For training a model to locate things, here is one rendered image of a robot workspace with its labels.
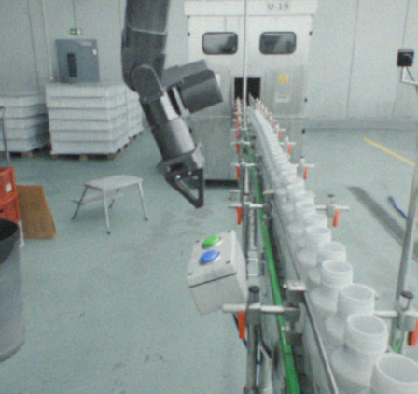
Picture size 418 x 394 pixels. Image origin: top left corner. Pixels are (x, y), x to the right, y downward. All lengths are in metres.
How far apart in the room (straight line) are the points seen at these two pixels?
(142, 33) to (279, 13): 4.23
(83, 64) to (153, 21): 10.31
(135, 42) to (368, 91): 10.26
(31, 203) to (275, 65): 2.91
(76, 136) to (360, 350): 6.54
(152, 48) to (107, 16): 10.19
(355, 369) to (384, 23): 10.52
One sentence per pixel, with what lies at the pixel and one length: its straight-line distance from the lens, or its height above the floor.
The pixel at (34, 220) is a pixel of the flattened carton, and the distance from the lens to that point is 3.73.
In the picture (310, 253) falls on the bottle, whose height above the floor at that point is 1.13.
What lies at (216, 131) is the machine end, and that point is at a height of 0.71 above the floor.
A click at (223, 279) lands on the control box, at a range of 0.63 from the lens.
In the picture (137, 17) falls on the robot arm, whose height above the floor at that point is 1.46.
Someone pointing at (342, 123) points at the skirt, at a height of 0.12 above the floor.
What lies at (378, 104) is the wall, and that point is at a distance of 10.85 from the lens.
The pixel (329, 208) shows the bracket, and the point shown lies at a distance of 1.02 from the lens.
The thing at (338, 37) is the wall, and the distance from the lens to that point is 10.55.
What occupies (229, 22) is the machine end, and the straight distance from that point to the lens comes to 4.77.
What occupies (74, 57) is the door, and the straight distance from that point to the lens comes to 10.94.
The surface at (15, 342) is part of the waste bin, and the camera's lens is 2.41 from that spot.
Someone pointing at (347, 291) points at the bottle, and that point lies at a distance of 0.50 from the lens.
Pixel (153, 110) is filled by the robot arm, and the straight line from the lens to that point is 0.63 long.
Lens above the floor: 1.40
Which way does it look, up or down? 17 degrees down
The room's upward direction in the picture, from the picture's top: straight up
